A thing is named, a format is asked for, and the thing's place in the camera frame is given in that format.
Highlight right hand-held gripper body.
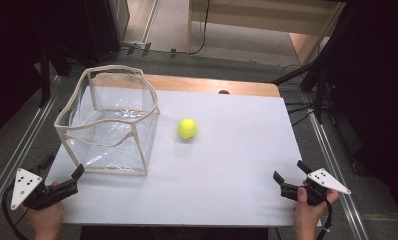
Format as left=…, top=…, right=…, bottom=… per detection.
left=280, top=167, right=352, bottom=207

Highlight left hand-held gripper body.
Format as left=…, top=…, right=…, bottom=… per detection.
left=10, top=167, right=79, bottom=211

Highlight clear plastic storage bag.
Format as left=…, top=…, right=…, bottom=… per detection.
left=53, top=64, right=161, bottom=176

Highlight yellow tennis ball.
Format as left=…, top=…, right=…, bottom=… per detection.
left=177, top=118, right=199, bottom=140

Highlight person's left hand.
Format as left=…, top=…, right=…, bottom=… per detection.
left=22, top=180, right=65, bottom=240

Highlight person's right hand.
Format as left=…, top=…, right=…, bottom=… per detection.
left=292, top=181, right=340, bottom=240

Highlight white table mat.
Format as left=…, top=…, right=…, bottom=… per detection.
left=45, top=85, right=322, bottom=228

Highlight black stand pole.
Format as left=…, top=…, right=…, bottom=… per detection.
left=38, top=43, right=52, bottom=109

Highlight black tripod stand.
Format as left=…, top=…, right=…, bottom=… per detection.
left=271, top=0, right=355, bottom=125

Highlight dark cabinet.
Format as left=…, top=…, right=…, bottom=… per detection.
left=53, top=0, right=131, bottom=64

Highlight light wooden desk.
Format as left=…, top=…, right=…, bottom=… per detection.
left=185, top=0, right=347, bottom=67

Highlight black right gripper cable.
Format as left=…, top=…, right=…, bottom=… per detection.
left=315, top=199, right=334, bottom=240

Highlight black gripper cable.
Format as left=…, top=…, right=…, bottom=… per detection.
left=315, top=199, right=334, bottom=240
left=1, top=183, right=31, bottom=240

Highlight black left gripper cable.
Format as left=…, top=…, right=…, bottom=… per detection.
left=1, top=183, right=31, bottom=240

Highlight black floor cables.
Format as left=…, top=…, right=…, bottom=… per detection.
left=280, top=63, right=316, bottom=128

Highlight black hanging cable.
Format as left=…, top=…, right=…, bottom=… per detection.
left=168, top=0, right=211, bottom=56

